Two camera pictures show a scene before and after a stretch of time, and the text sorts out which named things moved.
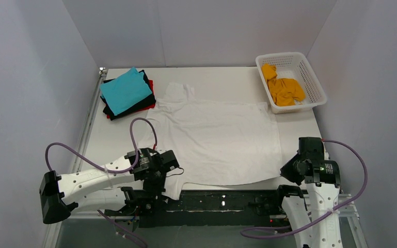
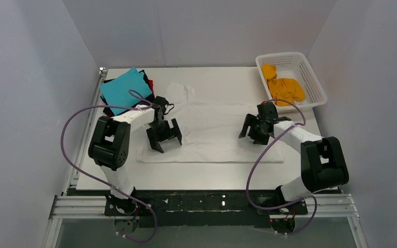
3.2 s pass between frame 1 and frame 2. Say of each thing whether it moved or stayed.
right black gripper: moved
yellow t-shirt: stayed
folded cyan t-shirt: stayed
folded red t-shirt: stayed
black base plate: stayed
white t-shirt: moved
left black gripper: moved
